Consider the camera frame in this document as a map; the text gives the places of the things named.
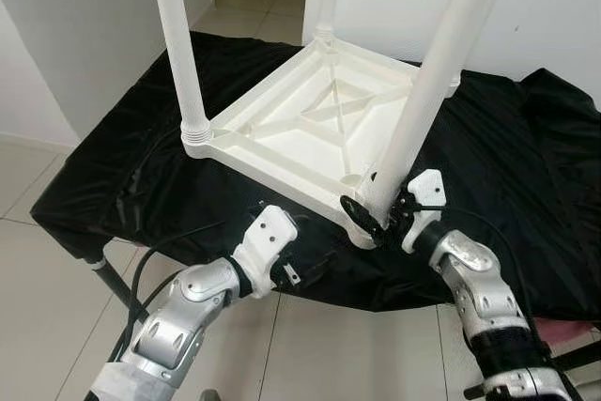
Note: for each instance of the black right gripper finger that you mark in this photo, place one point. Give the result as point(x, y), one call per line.
point(360, 213)

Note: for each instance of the white plastic table top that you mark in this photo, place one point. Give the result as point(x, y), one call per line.
point(282, 147)

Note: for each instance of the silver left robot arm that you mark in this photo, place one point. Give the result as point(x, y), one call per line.
point(174, 326)

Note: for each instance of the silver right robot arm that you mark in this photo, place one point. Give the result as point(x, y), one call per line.
point(479, 288)

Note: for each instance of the black cloth table cover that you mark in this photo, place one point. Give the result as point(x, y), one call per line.
point(526, 194)

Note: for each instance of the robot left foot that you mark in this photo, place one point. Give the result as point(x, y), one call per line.
point(208, 395)

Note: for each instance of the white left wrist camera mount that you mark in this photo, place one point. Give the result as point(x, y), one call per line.
point(268, 232)

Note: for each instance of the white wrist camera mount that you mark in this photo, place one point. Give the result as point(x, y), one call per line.
point(268, 232)
point(427, 190)

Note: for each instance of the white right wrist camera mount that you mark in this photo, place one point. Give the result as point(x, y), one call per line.
point(427, 190)

